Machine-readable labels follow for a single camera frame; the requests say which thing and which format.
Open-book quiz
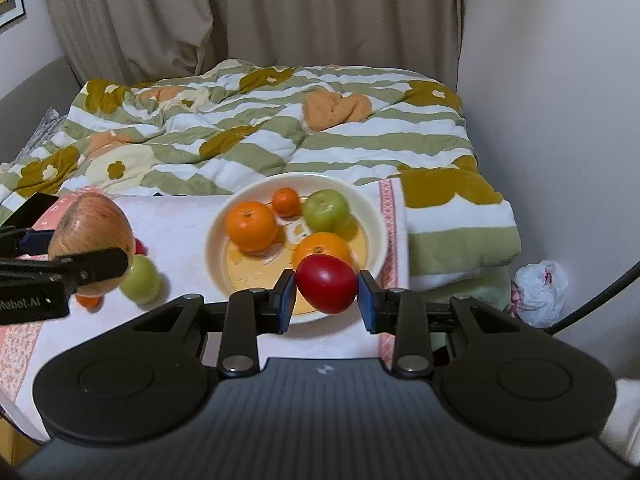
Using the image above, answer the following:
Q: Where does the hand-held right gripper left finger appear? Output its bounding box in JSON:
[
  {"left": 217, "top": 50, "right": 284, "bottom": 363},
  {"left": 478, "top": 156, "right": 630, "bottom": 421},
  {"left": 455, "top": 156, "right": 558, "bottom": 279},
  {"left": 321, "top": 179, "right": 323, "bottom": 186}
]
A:
[{"left": 132, "top": 269, "right": 296, "bottom": 380}]

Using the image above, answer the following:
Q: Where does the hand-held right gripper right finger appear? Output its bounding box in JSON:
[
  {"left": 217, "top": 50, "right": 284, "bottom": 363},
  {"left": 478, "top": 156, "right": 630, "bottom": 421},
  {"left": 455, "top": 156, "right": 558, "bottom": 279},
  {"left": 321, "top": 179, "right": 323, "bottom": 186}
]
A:
[{"left": 357, "top": 270, "right": 521, "bottom": 380}]

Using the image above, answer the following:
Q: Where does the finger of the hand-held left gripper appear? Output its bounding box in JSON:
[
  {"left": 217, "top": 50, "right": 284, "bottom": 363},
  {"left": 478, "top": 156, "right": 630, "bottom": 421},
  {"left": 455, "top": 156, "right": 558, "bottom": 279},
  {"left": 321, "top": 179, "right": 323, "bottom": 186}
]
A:
[
  {"left": 0, "top": 227, "right": 57, "bottom": 261},
  {"left": 0, "top": 248, "right": 130, "bottom": 297}
]

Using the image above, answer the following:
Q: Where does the large yellow-red apple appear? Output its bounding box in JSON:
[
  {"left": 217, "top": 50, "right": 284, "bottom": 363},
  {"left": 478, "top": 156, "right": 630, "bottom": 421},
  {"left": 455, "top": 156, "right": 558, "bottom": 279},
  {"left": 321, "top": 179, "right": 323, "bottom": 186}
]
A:
[{"left": 48, "top": 192, "right": 137, "bottom": 297}]

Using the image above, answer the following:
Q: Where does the large orange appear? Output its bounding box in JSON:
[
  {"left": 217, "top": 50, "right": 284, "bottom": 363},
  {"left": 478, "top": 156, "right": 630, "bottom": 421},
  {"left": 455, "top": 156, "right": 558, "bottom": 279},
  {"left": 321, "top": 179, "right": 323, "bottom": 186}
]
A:
[
  {"left": 292, "top": 231, "right": 353, "bottom": 273},
  {"left": 226, "top": 201, "right": 278, "bottom": 252}
]

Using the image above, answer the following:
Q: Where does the cream cartoon print bowl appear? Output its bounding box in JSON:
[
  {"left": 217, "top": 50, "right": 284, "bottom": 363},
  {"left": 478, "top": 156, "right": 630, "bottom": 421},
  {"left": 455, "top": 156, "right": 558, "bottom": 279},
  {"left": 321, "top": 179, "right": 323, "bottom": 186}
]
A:
[{"left": 204, "top": 172, "right": 390, "bottom": 325}]

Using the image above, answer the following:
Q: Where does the green apple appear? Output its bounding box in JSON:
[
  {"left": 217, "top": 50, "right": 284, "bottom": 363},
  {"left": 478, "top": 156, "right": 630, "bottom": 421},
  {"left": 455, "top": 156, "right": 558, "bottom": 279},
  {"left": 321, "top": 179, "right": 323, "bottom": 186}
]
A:
[
  {"left": 303, "top": 189, "right": 351, "bottom": 233},
  {"left": 120, "top": 256, "right": 163, "bottom": 305}
]

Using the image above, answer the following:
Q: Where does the black laptop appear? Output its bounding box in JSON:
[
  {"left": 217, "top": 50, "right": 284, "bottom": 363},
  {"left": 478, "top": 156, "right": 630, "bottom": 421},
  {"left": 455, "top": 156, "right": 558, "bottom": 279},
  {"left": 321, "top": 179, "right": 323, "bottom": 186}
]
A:
[{"left": 0, "top": 191, "right": 60, "bottom": 233}]

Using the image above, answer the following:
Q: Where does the pink floral tablecloth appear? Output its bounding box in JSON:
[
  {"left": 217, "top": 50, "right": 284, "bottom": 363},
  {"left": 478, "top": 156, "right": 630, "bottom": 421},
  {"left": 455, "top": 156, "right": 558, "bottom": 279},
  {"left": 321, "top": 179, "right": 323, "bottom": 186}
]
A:
[{"left": 0, "top": 177, "right": 412, "bottom": 413}]

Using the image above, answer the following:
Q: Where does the pale green bedding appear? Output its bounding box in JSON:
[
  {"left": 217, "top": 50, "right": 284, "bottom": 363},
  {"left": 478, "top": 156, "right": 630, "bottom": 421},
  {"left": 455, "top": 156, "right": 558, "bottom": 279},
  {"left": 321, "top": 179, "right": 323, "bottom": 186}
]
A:
[{"left": 409, "top": 264, "right": 513, "bottom": 352}]

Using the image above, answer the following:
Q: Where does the grey patterned pillow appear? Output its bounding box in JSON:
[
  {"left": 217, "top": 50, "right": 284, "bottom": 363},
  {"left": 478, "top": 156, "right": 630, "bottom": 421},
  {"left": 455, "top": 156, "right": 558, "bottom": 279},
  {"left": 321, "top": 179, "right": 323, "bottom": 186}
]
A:
[{"left": 22, "top": 106, "right": 68, "bottom": 153}]

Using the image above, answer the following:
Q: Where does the grey bed headboard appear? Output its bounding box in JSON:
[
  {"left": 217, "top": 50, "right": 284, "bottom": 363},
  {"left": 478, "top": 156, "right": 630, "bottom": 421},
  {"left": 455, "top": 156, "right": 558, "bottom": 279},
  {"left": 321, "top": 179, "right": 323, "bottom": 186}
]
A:
[{"left": 0, "top": 55, "right": 82, "bottom": 163}]

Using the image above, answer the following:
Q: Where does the green striped floral blanket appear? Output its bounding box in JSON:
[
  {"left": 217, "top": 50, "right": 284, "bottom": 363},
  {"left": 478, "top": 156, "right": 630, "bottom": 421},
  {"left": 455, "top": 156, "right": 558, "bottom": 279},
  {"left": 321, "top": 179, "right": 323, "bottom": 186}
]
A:
[{"left": 0, "top": 58, "right": 522, "bottom": 281}]

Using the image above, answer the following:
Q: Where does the white plastic bag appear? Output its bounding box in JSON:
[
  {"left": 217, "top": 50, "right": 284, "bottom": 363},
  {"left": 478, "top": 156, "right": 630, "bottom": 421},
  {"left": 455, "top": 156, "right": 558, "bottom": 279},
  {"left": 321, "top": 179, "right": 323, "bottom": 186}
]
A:
[{"left": 510, "top": 260, "right": 570, "bottom": 328}]

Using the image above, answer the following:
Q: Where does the white cloth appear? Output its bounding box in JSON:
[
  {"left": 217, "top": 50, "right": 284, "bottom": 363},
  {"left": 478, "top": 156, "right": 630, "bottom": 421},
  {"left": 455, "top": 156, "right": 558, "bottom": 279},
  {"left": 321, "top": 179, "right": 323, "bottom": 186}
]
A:
[{"left": 599, "top": 377, "right": 640, "bottom": 457}]

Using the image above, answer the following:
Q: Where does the beige curtain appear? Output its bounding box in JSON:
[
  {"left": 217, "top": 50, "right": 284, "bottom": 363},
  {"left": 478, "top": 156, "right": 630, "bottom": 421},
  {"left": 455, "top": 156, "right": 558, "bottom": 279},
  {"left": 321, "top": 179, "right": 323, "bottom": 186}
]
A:
[{"left": 39, "top": 0, "right": 463, "bottom": 92}]

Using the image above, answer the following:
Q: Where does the black cable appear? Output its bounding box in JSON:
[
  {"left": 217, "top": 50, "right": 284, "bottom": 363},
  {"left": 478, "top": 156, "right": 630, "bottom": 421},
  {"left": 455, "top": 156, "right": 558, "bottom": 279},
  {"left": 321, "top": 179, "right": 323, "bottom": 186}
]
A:
[{"left": 544, "top": 260, "right": 640, "bottom": 336}]

